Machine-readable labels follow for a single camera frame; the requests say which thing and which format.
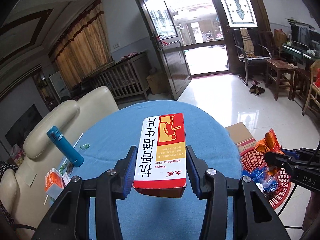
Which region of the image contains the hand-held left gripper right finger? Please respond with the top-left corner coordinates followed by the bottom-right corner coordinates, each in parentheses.
top-left (185, 145), bottom-right (290, 240)

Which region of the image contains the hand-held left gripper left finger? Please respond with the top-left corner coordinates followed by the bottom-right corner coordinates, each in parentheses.
top-left (32, 145), bottom-right (138, 240)

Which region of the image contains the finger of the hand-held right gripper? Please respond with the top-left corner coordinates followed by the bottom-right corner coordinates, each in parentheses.
top-left (284, 149), bottom-right (308, 158)
top-left (264, 151), bottom-right (298, 173)

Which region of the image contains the orange plastic wrapper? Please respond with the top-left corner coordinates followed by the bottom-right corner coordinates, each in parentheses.
top-left (254, 129), bottom-right (285, 165)

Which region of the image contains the red plastic mesh basket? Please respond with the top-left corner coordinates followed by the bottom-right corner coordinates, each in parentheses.
top-left (239, 148), bottom-right (293, 210)

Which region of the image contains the blue plastic bag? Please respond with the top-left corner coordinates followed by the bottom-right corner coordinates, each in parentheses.
top-left (241, 166), bottom-right (278, 193)

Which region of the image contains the red white medicine box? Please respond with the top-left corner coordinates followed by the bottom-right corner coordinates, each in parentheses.
top-left (132, 113), bottom-right (187, 198)

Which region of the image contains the person's right forearm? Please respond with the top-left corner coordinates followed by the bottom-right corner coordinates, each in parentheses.
top-left (304, 192), bottom-right (320, 230)

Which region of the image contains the large cardboard box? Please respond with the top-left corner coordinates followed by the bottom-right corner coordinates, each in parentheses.
top-left (224, 122), bottom-right (259, 155)

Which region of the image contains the blue tablecloth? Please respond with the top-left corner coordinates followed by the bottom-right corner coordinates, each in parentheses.
top-left (50, 101), bottom-right (242, 240)

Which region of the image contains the white straw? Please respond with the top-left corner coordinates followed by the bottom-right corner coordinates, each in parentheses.
top-left (44, 133), bottom-right (84, 205)

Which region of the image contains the teal thermos bottle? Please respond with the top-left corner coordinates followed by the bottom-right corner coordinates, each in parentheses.
top-left (47, 127), bottom-right (84, 167)

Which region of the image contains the orange white carton box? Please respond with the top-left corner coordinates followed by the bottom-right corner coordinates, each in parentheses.
top-left (44, 168), bottom-right (66, 198)

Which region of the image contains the wooden stool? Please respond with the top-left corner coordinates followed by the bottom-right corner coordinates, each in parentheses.
top-left (265, 59), bottom-right (295, 100)
top-left (291, 69), bottom-right (312, 103)

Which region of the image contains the cream leather sofa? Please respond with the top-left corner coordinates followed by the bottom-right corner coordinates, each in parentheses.
top-left (0, 86), bottom-right (119, 230)

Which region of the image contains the small cardboard box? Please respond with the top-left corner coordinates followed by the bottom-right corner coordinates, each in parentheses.
top-left (146, 71), bottom-right (165, 95)

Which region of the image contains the wooden slatted crib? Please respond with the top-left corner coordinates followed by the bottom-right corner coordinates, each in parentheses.
top-left (84, 52), bottom-right (152, 103)

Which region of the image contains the beige paper sheet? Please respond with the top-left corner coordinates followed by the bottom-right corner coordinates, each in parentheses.
top-left (24, 172), bottom-right (38, 187)

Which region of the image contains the brown glass door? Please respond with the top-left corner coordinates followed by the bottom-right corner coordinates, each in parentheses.
top-left (127, 0), bottom-right (193, 100)

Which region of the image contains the white appliance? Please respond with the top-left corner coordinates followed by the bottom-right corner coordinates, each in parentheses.
top-left (48, 70), bottom-right (68, 100)

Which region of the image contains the black television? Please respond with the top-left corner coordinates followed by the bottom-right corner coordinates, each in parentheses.
top-left (5, 104), bottom-right (43, 147)

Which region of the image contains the black monitor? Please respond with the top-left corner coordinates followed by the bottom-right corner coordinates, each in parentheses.
top-left (290, 24), bottom-right (310, 48)

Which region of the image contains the striped towel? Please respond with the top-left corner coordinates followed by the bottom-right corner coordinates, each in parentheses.
top-left (239, 28), bottom-right (257, 58)

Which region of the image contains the dark display cabinet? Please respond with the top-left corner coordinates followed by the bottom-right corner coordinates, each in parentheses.
top-left (31, 71), bottom-right (59, 110)

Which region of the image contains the black floral cloth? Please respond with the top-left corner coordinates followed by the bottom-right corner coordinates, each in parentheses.
top-left (0, 161), bottom-right (20, 227)

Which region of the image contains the tan curtain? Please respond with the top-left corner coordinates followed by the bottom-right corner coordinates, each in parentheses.
top-left (49, 0), bottom-right (112, 88)

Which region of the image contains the stained glass window panel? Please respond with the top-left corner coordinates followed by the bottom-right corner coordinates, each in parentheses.
top-left (214, 0), bottom-right (258, 28)

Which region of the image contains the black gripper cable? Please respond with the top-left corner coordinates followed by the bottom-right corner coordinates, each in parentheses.
top-left (276, 180), bottom-right (297, 217)

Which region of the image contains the metal frame chair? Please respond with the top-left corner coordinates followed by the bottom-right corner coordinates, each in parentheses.
top-left (232, 28), bottom-right (273, 85)

